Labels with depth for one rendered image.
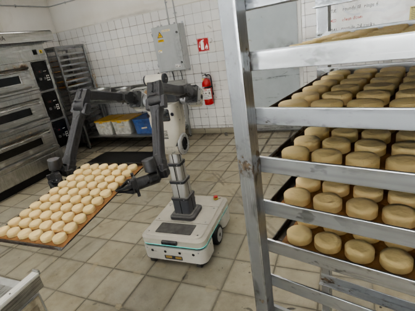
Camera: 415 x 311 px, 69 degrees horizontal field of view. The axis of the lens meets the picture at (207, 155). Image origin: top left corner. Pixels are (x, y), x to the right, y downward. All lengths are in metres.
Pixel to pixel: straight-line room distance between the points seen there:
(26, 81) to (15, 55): 0.36
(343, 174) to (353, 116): 0.09
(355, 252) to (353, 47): 0.36
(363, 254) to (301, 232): 0.12
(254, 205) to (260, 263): 0.13
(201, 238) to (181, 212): 0.32
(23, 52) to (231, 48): 4.66
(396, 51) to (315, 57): 0.10
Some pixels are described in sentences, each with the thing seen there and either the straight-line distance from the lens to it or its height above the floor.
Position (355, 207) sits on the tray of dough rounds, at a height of 1.24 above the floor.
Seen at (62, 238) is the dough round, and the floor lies 0.96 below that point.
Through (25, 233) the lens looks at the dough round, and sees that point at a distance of 1.39.
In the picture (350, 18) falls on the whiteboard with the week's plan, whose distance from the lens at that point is 4.65.
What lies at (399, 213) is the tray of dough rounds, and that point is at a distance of 0.58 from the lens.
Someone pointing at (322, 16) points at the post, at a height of 1.55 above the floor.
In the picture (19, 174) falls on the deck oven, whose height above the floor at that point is 0.23.
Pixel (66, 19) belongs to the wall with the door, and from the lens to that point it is 6.65.
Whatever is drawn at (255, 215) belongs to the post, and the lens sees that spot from 0.58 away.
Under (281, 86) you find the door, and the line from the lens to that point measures 4.84.
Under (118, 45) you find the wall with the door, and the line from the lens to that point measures 5.92.
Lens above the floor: 1.54
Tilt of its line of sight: 21 degrees down
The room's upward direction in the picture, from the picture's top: 9 degrees counter-clockwise
